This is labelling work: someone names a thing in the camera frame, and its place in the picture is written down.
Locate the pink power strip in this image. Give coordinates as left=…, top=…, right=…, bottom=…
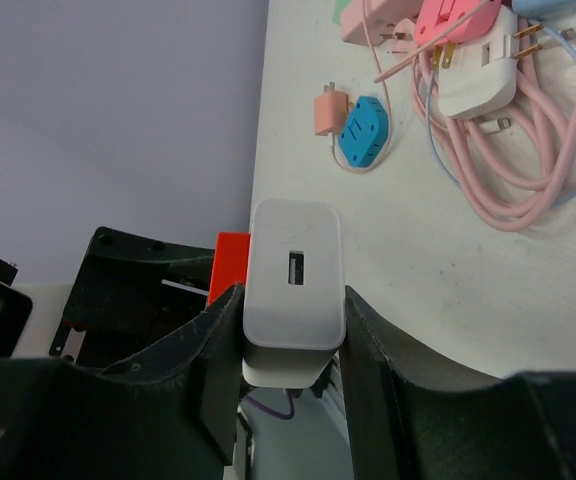
left=340, top=0, right=423, bottom=46

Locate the white usb charger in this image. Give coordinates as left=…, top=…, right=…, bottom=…
left=242, top=199, right=346, bottom=389

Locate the pink plug adapter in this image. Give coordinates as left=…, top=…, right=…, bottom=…
left=413, top=0, right=502, bottom=47

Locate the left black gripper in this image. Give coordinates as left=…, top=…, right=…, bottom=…
left=49, top=227, right=215, bottom=369

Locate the pink power strip cord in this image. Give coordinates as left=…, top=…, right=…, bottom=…
left=380, top=14, right=576, bottom=233

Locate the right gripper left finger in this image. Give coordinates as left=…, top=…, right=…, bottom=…
left=0, top=285, right=244, bottom=479

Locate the white plug adapter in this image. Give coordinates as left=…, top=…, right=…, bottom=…
left=437, top=6, right=543, bottom=121

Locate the salmon charger plug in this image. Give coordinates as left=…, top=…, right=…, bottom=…
left=313, top=82, right=352, bottom=140

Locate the thin pink charger cable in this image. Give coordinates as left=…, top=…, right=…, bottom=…
left=325, top=0, right=499, bottom=176

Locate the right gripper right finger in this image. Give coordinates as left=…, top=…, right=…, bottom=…
left=340, top=289, right=576, bottom=479

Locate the light blue plug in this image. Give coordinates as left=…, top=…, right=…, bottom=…
left=511, top=0, right=576, bottom=20

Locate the red cube adapter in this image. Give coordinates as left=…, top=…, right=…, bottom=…
left=207, top=232, right=251, bottom=306

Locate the blue plug adapter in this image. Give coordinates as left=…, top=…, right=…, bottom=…
left=338, top=96, right=390, bottom=169

